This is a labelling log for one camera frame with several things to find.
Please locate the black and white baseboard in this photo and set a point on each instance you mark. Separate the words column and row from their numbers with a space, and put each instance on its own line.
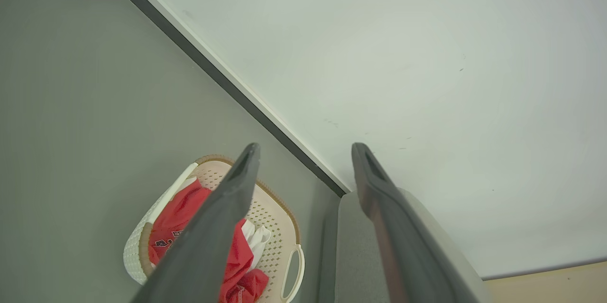
column 208, row 63

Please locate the red and white garment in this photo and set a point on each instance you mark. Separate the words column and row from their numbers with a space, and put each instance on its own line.
column 242, row 265

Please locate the cream perforated laundry basket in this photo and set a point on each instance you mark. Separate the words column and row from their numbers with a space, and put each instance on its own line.
column 275, row 227

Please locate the grey fabric sofa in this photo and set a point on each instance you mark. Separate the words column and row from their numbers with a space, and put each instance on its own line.
column 353, row 255

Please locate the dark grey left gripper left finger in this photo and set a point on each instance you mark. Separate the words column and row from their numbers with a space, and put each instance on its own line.
column 213, row 227

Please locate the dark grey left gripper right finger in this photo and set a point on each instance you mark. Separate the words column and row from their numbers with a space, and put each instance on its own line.
column 403, row 246

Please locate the red jersey with black print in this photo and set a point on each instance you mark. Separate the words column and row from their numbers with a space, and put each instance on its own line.
column 175, row 217

